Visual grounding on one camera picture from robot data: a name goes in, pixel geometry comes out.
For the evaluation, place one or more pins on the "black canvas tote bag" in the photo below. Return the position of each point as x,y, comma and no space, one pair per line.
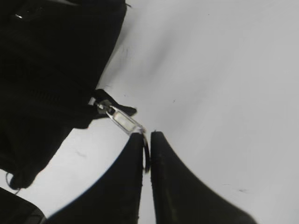
52,55

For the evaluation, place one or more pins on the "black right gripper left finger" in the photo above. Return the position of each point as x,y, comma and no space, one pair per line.
115,197

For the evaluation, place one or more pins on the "dark object at corner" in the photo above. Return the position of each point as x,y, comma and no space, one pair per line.
16,210

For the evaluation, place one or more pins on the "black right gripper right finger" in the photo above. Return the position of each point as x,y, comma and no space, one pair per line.
182,198

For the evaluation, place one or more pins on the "silver zipper pull with ring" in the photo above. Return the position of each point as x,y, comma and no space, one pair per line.
125,122

